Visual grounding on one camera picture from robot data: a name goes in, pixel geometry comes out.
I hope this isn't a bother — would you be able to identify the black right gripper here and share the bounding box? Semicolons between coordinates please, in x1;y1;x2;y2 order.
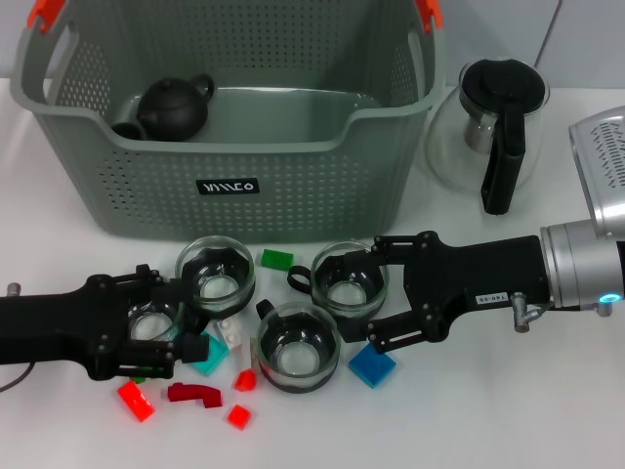
336;233;552;356

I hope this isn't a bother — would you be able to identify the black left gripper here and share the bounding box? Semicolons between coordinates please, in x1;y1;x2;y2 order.
0;263;210;382

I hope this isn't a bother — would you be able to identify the glass teacup black sleeve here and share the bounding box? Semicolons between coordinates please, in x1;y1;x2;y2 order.
254;298;342;395
174;234;258;317
124;300;187;344
287;241;392;329

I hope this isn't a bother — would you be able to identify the grey perforated storage bin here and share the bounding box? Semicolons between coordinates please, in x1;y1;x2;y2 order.
9;0;445;245

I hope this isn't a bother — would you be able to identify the teal square toy brick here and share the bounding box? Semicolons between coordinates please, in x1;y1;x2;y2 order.
187;331;230;377

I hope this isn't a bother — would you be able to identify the white toy brick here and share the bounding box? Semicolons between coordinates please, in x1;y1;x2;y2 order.
217;320;244;349

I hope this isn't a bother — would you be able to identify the dark red arch brick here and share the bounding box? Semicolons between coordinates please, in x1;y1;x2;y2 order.
167;382;224;409

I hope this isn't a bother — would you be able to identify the blue square toy brick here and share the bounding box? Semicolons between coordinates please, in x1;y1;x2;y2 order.
348;341;397;389

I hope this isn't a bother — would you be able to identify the long red flat brick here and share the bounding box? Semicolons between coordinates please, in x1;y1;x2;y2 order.
116;380;156;424

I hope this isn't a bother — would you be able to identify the small red square brick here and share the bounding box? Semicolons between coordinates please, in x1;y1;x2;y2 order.
226;404;254;431

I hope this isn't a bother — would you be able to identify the bright green toy brick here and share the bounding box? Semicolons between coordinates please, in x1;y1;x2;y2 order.
261;248;296;272

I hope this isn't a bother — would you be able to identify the black clay teapot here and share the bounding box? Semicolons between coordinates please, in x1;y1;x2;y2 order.
135;72;216;144

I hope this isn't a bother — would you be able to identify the right gripper cable with plug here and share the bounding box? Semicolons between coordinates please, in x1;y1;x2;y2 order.
510;290;611;334

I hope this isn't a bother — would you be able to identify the gripper cable with plug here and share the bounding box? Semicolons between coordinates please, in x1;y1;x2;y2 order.
510;290;611;334
0;281;36;393

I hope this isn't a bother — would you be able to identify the left gripper cable with plug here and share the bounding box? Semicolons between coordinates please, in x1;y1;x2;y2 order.
0;281;36;393

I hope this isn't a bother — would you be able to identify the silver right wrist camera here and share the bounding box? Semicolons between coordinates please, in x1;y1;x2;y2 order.
568;114;625;240

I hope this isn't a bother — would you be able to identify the glass pitcher black lid handle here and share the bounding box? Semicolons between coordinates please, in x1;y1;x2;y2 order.
423;56;552;216

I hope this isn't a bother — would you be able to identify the orange bin handle clip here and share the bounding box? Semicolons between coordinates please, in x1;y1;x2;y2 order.
414;0;444;34
26;0;67;33

